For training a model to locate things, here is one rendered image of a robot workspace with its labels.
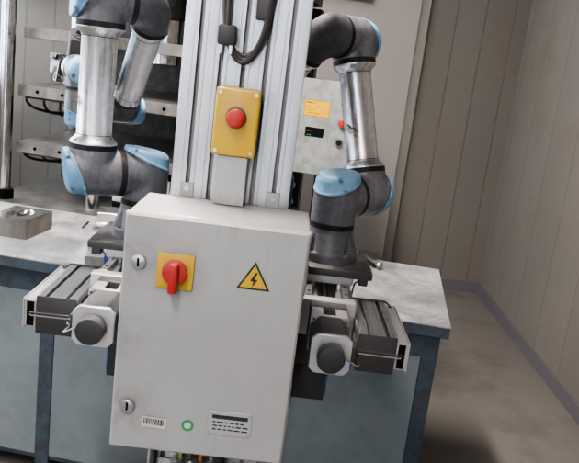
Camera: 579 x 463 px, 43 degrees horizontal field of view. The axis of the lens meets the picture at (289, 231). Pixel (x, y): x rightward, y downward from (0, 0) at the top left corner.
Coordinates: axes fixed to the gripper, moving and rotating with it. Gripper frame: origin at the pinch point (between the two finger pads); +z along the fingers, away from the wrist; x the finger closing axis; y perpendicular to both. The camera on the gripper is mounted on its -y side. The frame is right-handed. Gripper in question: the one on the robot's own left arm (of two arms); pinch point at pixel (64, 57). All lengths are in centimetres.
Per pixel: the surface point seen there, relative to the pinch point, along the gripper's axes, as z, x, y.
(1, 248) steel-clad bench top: 14, -6, 67
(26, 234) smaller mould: 25, 2, 64
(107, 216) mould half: 22, 29, 52
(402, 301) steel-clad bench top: -50, 112, 51
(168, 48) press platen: 70, 51, -14
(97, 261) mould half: -15, 19, 60
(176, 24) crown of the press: 95, 60, -26
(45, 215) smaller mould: 36, 9, 58
